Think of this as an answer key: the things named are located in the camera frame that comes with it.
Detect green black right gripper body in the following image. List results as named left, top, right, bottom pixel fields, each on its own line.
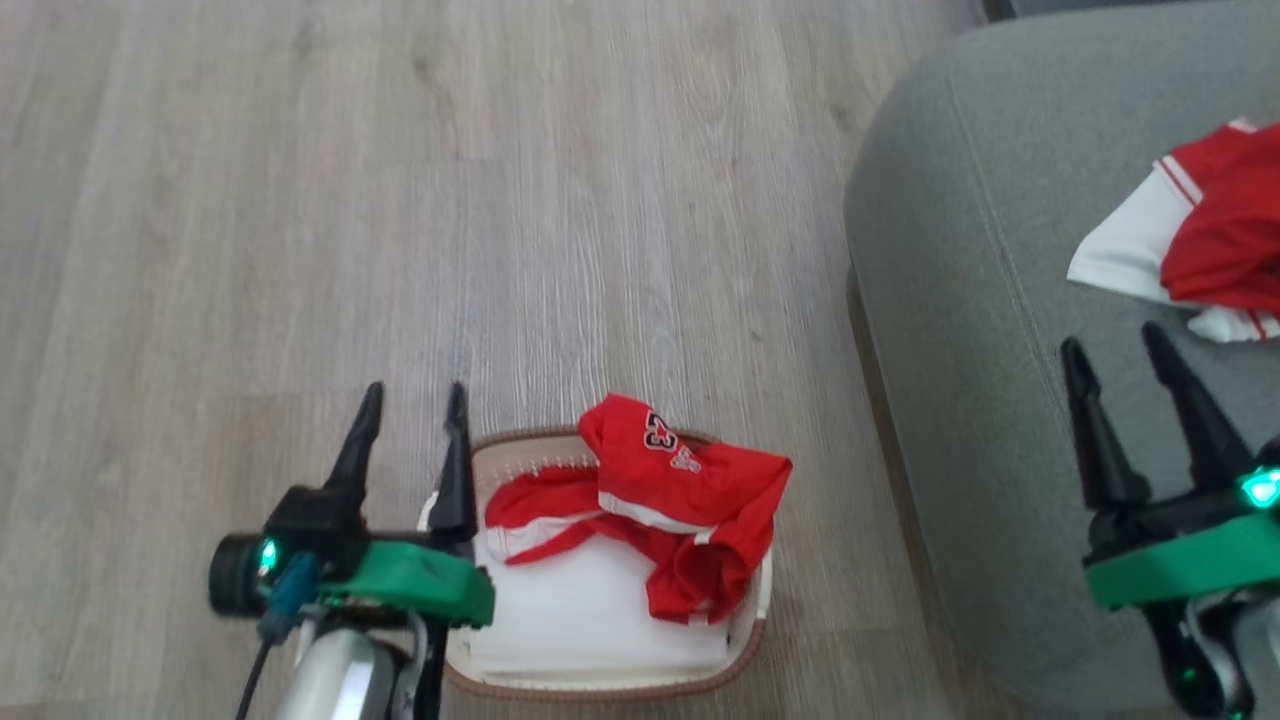
left=1085, top=440, right=1280, bottom=611

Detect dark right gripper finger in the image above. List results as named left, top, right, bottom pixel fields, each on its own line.
left=1062, top=338, right=1152, bottom=512
left=1142, top=322, right=1257, bottom=492

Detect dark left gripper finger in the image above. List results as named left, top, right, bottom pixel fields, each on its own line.
left=322, top=382, right=386, bottom=492
left=430, top=382, right=480, bottom=547

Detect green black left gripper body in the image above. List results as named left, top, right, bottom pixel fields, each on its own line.
left=265, top=485, right=496, bottom=629

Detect red garment with white panels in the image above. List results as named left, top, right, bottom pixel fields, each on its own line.
left=1067, top=118, right=1280, bottom=344

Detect red garment with number print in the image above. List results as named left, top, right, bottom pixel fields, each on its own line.
left=485, top=394, right=794, bottom=627

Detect grey sofa seat cushion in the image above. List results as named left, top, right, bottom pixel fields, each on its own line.
left=843, top=0, right=1280, bottom=720

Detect white basket with brown rim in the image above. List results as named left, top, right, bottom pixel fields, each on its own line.
left=418, top=428, right=776, bottom=701

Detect black cable with blue plug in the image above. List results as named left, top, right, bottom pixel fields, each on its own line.
left=235, top=553, right=323, bottom=720

